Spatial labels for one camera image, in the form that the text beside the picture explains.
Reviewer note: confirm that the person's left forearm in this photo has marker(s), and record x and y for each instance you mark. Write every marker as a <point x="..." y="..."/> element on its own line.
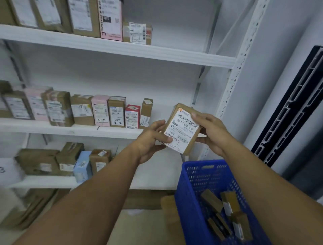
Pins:
<point x="80" y="202"/>

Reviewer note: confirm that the person's right forearm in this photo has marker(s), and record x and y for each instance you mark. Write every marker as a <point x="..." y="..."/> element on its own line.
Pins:
<point x="277" y="197"/>

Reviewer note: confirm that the small parcel yellow tape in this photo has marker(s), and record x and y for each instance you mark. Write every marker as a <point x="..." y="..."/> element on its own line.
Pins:
<point x="24" y="12"/>

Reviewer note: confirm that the pink box wrinkled label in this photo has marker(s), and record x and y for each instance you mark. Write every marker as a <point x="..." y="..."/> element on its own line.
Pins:
<point x="100" y="111"/>

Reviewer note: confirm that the small red box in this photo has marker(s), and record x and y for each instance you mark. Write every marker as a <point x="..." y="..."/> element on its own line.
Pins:
<point x="132" y="117"/>

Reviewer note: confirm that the brown box labelled 4004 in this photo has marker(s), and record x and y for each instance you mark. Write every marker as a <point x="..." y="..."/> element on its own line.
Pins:
<point x="181" y="126"/>

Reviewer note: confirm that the pink black lettered box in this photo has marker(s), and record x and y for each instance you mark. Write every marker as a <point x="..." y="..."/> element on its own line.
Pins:
<point x="111" y="30"/>

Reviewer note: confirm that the person's left hand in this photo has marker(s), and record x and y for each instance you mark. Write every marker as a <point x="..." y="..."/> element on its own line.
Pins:
<point x="149" y="144"/>

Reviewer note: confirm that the green printed cardboard box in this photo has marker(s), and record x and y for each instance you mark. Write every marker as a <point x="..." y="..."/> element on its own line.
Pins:
<point x="32" y="159"/>

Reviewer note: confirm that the white paper shelf label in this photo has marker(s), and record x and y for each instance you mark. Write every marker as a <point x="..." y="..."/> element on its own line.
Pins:
<point x="10" y="171"/>

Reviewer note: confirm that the light blue box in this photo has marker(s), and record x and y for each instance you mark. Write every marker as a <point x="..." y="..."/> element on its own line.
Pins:
<point x="82" y="166"/>

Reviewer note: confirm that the folded cardboard pad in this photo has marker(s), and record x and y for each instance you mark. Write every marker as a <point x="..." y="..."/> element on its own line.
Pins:
<point x="27" y="209"/>

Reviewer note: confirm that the brown parcel 1012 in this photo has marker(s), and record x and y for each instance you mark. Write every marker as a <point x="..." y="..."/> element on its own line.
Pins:
<point x="82" y="120"/>

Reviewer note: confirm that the blue plastic crate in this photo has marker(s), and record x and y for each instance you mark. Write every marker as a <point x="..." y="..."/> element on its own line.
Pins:
<point x="186" y="214"/>

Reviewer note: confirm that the narrow brown box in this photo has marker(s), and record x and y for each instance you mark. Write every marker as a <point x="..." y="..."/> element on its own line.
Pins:
<point x="147" y="108"/>

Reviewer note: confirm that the person's right hand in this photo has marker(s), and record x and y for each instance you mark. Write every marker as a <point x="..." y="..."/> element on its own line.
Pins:
<point x="214" y="133"/>

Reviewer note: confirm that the brown box labelled 2490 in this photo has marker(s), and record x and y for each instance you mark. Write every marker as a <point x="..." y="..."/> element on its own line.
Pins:
<point x="116" y="103"/>

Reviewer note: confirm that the white metal shelf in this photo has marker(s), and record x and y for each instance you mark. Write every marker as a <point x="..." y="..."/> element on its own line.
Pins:
<point x="164" y="55"/>

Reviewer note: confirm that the red-taped parcel marked 1-2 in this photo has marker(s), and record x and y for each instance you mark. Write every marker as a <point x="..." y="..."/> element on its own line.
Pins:
<point x="64" y="106"/>

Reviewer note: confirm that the brown parcel with black tape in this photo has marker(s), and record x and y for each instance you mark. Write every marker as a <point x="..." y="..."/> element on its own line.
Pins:
<point x="219" y="227"/>

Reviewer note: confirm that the taped brown parcel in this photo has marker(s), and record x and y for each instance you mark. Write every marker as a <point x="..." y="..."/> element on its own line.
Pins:
<point x="126" y="32"/>

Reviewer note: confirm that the torn brown cardboard sheet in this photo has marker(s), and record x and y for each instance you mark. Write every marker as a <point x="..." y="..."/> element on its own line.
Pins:
<point x="61" y="194"/>

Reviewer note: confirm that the white standing air conditioner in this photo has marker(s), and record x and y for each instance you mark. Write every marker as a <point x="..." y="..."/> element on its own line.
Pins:
<point x="272" y="101"/>

